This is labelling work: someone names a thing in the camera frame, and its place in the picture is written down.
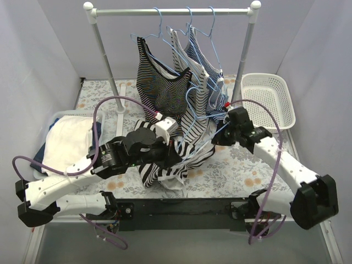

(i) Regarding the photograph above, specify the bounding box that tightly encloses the wide black white striped tank top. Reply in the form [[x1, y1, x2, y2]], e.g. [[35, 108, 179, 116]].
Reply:
[[134, 118, 217, 190]]

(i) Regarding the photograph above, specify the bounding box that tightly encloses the light blue wire hanger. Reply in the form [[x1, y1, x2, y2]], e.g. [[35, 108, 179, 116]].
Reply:
[[175, 86, 229, 157]]

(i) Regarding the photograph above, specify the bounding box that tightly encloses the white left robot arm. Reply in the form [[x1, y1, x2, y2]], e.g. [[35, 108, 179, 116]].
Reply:
[[15, 128, 182, 227]]

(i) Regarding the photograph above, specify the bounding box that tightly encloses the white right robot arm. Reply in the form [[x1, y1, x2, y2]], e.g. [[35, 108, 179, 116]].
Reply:
[[212, 107, 339, 230]]

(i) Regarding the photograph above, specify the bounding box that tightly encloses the white black thin striped tank top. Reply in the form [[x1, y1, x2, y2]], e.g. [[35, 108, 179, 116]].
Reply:
[[170, 27, 212, 146]]

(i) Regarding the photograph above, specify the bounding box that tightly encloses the blue white striped tank top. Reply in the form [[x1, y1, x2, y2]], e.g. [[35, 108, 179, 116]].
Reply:
[[184, 25, 228, 124]]

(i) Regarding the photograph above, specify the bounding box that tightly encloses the floral patterned table mat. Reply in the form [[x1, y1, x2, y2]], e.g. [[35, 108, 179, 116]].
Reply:
[[73, 75, 293, 199]]

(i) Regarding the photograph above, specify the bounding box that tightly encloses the white plastic basket left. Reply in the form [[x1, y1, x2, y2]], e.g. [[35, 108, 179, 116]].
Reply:
[[32, 109, 107, 181]]

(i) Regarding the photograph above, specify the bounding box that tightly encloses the white perforated plastic basket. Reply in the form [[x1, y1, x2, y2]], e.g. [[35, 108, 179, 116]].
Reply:
[[241, 73, 296, 133]]

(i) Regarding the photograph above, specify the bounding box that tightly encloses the blue denim garment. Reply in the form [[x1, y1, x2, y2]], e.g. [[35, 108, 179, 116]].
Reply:
[[32, 117, 102, 173]]

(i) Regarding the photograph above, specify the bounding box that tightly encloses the silver white clothes rack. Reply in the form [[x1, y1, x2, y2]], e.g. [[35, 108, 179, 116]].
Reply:
[[83, 1, 262, 138]]

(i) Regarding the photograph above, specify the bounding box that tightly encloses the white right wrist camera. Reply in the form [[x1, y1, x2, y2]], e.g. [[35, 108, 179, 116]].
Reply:
[[223, 106, 234, 124]]

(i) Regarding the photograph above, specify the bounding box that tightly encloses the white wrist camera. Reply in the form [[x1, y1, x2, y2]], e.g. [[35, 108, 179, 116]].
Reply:
[[155, 117, 178, 146], [223, 106, 234, 124]]

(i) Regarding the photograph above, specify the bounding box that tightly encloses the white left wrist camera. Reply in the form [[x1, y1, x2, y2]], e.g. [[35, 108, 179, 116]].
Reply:
[[155, 117, 178, 146]]

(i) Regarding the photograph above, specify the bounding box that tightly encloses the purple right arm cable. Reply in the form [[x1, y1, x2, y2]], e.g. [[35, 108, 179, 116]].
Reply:
[[224, 99, 287, 245]]

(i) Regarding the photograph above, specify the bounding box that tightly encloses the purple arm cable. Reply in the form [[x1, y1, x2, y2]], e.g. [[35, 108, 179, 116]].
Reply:
[[224, 99, 287, 245], [12, 96, 163, 250]]

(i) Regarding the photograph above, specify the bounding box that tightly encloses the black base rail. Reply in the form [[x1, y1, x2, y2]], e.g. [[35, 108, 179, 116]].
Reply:
[[82, 196, 278, 232]]

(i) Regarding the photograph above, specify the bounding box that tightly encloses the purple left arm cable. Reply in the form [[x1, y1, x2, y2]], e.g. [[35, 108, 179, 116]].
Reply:
[[12, 96, 163, 250]]

